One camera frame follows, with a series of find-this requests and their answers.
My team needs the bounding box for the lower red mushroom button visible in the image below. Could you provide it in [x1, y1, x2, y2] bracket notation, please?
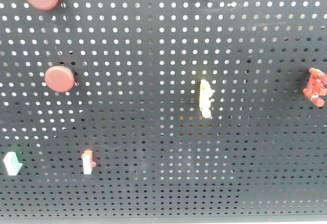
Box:
[44, 65, 75, 92]

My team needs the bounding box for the black perforated pegboard panel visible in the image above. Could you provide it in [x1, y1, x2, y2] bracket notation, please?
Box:
[1, 0, 326, 223]

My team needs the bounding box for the yellow toggle switch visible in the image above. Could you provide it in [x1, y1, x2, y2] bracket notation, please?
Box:
[199, 79, 215, 119]

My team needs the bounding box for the white red rocker switch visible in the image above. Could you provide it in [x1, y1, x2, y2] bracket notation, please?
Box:
[81, 150, 96, 175]

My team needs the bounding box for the red toggle switch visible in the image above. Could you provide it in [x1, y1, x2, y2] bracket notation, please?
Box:
[302, 67, 326, 107]

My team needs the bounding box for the white green rocker switch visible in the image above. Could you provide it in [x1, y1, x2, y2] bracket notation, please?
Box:
[3, 152, 23, 176]

